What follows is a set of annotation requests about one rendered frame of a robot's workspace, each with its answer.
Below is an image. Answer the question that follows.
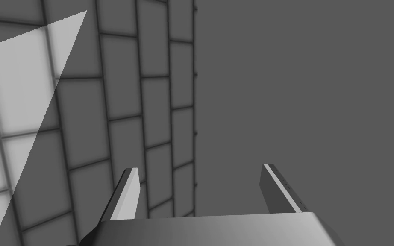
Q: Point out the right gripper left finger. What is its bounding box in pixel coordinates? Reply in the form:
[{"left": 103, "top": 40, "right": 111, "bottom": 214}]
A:
[{"left": 100, "top": 167, "right": 141, "bottom": 223}]

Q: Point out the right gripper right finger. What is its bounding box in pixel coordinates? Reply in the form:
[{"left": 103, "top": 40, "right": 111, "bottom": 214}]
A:
[{"left": 259, "top": 163, "right": 309, "bottom": 214}]

